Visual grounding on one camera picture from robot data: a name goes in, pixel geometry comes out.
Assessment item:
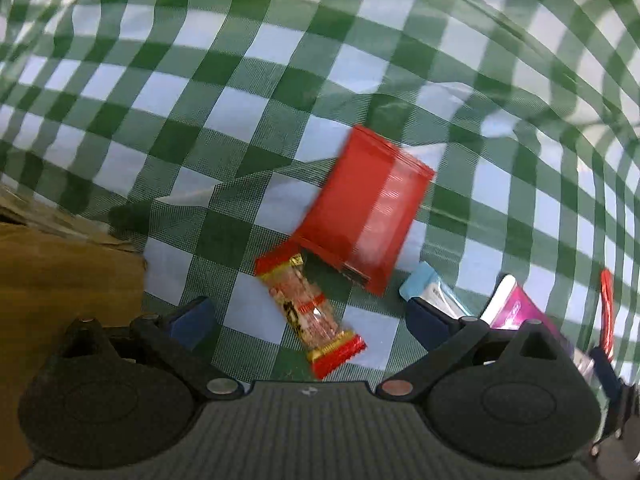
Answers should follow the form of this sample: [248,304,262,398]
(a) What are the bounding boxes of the brown cardboard box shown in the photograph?
[0,182,149,468]

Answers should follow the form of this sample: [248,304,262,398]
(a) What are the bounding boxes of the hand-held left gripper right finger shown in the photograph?
[377,299,566,400]

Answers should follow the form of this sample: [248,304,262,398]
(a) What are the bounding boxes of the red snack packet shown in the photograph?
[291,125,437,297]

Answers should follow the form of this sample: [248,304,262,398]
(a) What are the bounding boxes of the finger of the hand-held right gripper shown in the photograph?
[590,347,624,402]

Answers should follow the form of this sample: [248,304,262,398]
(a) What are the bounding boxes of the clear red-gold snack packet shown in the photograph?
[254,249,368,380]

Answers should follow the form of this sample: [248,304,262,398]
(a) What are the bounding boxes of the pink white-ended snack packet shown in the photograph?
[480,274,596,378]

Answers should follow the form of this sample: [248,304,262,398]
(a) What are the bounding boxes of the light blue snack packet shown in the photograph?
[399,261,464,320]

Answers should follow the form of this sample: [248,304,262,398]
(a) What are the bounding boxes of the green checked cloth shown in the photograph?
[0,0,640,398]

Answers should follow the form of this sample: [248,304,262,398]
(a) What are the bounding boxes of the red slim stick packet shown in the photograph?
[599,268,616,361]

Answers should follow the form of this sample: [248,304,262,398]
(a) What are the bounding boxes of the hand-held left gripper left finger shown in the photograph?
[57,296,244,401]

